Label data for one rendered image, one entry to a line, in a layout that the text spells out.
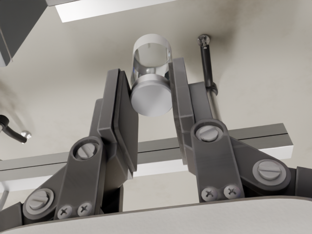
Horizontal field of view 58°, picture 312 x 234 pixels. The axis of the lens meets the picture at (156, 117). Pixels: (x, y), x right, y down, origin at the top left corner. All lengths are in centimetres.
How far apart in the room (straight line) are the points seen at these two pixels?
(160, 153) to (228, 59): 63
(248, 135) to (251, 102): 56
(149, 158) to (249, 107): 80
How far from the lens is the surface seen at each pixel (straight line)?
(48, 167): 129
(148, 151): 116
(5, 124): 175
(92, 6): 38
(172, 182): 223
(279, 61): 158
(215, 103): 133
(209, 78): 138
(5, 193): 142
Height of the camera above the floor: 123
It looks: 46 degrees down
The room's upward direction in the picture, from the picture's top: 179 degrees clockwise
